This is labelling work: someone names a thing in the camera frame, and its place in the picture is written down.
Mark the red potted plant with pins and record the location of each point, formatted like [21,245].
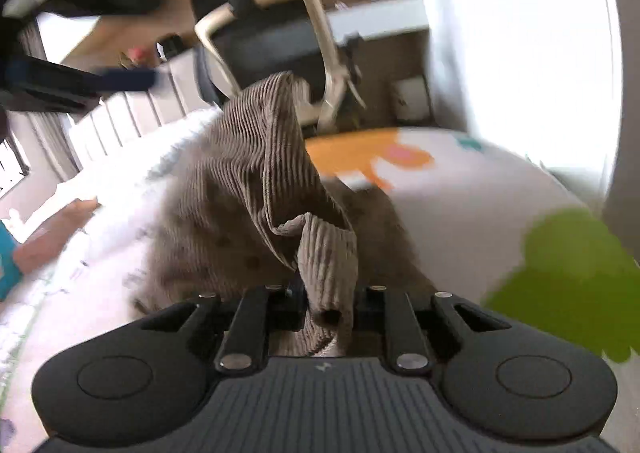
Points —
[138,57]

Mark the black round jar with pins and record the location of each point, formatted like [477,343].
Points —
[170,46]

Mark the beige padded bed headboard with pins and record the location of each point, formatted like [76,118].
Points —
[123,119]

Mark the white desk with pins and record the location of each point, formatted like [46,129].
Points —
[377,19]

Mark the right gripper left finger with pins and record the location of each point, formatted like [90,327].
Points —
[261,312]

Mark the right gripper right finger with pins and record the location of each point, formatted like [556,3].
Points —
[386,324]

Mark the beige black office chair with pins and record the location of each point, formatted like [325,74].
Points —
[243,41]

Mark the pink cardboard box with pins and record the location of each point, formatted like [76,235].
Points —
[50,238]

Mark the cartoon ruler play mat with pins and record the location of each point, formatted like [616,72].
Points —
[485,224]

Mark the white quilted mattress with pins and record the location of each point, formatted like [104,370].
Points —
[129,186]

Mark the brown corduroy garment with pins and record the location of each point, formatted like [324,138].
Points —
[246,208]

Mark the white bin under desk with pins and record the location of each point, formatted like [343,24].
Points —
[410,100]

